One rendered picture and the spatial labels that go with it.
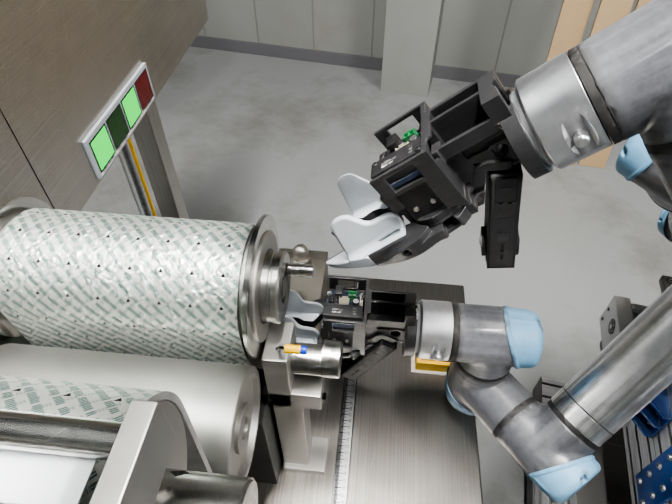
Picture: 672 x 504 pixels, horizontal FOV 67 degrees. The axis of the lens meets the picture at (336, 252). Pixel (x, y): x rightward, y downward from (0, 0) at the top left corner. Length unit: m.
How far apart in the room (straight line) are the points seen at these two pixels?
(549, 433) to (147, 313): 0.48
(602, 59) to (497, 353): 0.38
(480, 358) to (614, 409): 0.16
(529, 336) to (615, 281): 1.81
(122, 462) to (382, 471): 0.61
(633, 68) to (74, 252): 0.47
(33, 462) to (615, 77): 0.38
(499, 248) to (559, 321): 1.75
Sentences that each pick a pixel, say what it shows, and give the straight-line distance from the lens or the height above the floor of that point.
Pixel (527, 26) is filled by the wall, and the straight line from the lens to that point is 3.46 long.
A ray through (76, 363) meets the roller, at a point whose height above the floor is 1.23.
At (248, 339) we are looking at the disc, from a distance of 0.48.
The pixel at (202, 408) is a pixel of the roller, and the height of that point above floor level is 1.23.
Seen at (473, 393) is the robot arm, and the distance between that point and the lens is 0.73.
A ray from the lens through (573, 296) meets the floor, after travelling 2.32.
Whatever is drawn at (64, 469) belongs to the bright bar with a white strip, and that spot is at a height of 1.44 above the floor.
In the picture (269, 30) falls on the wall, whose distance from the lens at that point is 3.77.
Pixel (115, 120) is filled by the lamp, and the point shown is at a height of 1.20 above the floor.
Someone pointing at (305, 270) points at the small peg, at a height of 1.26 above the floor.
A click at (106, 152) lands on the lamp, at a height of 1.17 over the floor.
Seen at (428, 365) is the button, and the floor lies 0.92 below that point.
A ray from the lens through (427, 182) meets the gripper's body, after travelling 0.40.
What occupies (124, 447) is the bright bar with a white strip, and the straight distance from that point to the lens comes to 0.23.
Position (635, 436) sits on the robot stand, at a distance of 1.41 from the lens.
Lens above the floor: 1.65
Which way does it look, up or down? 47 degrees down
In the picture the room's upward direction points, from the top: straight up
